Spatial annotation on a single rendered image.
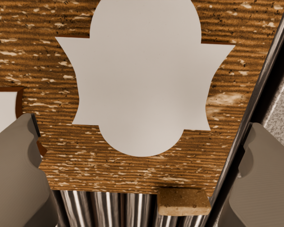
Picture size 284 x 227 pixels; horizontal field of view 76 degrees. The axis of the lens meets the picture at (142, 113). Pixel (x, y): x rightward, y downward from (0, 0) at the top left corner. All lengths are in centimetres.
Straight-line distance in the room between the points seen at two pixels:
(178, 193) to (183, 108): 12
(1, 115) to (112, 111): 10
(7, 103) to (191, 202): 21
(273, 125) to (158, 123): 13
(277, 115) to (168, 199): 15
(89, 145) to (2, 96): 9
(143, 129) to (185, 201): 11
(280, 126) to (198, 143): 10
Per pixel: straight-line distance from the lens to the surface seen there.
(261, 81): 20
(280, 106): 23
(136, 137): 17
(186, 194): 24
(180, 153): 20
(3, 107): 20
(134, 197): 29
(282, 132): 26
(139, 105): 15
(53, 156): 23
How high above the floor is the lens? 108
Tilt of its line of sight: 59 degrees down
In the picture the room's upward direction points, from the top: 178 degrees counter-clockwise
